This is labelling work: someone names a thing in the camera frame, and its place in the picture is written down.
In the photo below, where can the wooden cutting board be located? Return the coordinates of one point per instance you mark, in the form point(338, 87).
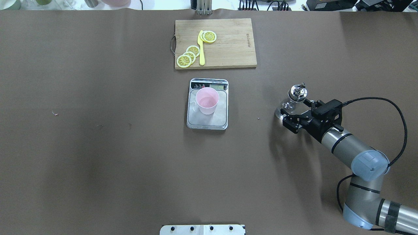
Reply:
point(234, 46)

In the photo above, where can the brown table cover sheet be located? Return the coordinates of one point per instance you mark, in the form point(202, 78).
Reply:
point(93, 122)

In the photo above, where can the pink plastic cup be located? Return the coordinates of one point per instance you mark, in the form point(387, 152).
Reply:
point(207, 99)

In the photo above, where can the yellow plastic knife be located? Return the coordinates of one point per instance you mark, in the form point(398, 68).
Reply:
point(200, 43)

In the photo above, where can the lemon slice by knife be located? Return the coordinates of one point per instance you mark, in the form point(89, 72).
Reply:
point(209, 36)

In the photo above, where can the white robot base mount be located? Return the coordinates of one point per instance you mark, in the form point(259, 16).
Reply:
point(208, 229)

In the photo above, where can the lemon slice front left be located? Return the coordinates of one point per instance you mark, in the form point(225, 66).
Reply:
point(184, 61)

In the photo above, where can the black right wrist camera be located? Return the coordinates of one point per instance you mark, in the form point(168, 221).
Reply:
point(328, 111)

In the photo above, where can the aluminium frame post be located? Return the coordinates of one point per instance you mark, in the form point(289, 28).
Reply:
point(204, 7)

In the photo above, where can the glass sauce bottle metal spout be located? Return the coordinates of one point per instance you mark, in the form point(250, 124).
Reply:
point(294, 100)

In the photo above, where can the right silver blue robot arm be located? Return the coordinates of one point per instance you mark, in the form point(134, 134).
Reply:
point(364, 207)

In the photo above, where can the lemon slice upper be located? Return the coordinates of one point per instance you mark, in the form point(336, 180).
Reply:
point(194, 49)

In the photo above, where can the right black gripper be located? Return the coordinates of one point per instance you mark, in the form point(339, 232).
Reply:
point(316, 126)

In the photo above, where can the lemon slice middle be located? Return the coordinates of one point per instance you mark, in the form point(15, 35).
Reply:
point(191, 55)

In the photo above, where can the silver digital kitchen scale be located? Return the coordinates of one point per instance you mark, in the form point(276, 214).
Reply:
point(218, 120)

